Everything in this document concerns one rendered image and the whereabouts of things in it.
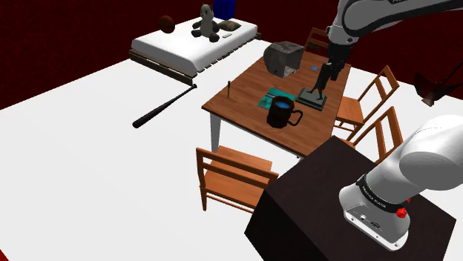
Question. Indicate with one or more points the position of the olive pillow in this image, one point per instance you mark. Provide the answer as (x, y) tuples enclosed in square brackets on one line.
[(229, 25)]

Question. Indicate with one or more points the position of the dark robot stand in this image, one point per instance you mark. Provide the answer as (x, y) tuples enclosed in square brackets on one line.
[(311, 202)]

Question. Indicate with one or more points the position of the white bed with wooden frame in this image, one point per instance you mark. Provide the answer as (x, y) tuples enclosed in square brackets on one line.
[(181, 49)]

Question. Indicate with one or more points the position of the grey boxy appliance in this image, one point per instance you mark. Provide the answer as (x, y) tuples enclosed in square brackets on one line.
[(276, 57)]

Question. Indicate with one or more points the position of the dark figure statue on base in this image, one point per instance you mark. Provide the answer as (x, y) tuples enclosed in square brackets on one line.
[(318, 90)]

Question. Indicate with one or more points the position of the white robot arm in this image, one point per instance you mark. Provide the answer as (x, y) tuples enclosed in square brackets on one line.
[(430, 159)]

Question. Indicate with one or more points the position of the dark mug with blue inside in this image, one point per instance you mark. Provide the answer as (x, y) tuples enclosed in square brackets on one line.
[(279, 115)]

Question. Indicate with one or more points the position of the dark red angular object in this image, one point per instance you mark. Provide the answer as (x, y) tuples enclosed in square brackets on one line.
[(430, 90)]

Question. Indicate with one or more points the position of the small blue card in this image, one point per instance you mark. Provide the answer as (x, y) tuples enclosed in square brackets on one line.
[(314, 68)]

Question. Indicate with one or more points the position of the teal book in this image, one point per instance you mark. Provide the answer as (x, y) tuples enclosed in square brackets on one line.
[(266, 101)]

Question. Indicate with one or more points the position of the dark upright pen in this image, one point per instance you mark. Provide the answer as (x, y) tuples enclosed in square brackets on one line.
[(229, 90)]

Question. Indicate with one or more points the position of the brown ball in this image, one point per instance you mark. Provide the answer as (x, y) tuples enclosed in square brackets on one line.
[(167, 24)]

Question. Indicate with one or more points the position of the blue box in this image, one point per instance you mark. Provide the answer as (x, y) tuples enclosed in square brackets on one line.
[(224, 9)]

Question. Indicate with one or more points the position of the wooden table with white legs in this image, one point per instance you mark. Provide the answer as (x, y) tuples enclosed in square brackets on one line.
[(246, 90)]

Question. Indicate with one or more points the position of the panda plush toy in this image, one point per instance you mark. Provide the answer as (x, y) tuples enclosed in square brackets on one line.
[(207, 23)]

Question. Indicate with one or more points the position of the wooden chair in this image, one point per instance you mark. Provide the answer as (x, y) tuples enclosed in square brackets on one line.
[(379, 133), (231, 180), (315, 38), (350, 108)]

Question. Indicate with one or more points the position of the black baseball bat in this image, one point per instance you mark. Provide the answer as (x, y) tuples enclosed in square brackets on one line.
[(162, 106)]

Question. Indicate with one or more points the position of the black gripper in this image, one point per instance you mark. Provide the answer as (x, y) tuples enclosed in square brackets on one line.
[(339, 54)]

